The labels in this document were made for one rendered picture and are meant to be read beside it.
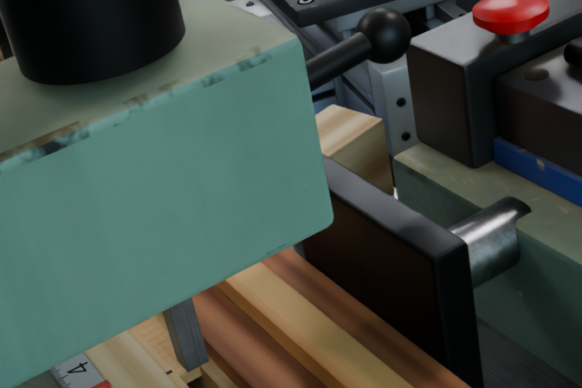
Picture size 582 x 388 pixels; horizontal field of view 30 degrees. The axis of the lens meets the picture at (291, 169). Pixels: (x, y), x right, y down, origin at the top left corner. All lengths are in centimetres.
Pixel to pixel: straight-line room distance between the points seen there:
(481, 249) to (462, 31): 10
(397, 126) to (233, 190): 68
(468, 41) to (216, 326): 15
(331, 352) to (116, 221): 10
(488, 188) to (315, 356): 11
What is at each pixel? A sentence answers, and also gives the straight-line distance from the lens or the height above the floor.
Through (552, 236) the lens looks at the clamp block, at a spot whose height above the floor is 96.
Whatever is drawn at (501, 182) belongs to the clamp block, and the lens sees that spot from 44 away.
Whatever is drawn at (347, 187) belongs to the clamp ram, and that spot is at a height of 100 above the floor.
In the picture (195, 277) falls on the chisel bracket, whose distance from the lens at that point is 34.
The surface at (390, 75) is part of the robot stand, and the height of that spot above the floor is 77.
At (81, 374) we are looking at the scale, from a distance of 40.
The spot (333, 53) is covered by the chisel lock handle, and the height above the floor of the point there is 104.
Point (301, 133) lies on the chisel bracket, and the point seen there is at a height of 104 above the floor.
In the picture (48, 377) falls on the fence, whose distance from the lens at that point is 41.
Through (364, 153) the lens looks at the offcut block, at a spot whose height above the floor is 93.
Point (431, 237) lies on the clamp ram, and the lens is 35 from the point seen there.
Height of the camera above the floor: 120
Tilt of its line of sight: 30 degrees down
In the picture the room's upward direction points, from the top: 12 degrees counter-clockwise
